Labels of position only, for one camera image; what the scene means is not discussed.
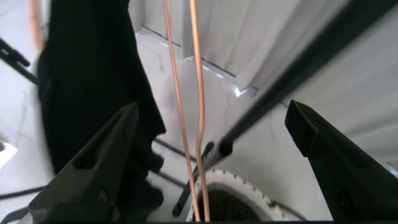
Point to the black t-shirt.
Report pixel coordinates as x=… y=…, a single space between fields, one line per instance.
x=93 y=62

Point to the white curtain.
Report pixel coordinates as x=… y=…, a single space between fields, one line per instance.
x=248 y=31

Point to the pink clothes hanger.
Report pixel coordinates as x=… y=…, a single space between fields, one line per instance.
x=199 y=62
x=35 y=25

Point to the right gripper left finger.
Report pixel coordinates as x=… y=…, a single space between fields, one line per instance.
x=90 y=174

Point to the black clothes rack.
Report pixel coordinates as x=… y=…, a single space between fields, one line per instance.
x=311 y=60

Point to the white laundry basket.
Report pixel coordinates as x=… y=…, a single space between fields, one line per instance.
x=230 y=178

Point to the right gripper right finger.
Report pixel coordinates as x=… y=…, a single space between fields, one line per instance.
x=351 y=174

